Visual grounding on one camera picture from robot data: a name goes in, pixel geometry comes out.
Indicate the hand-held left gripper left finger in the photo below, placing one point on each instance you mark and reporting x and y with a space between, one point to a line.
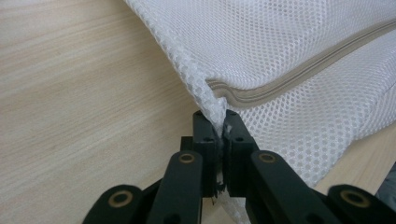
207 155

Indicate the white mesh laundry bag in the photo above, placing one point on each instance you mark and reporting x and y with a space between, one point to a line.
264 46

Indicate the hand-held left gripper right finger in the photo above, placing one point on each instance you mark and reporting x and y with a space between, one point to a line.
236 155

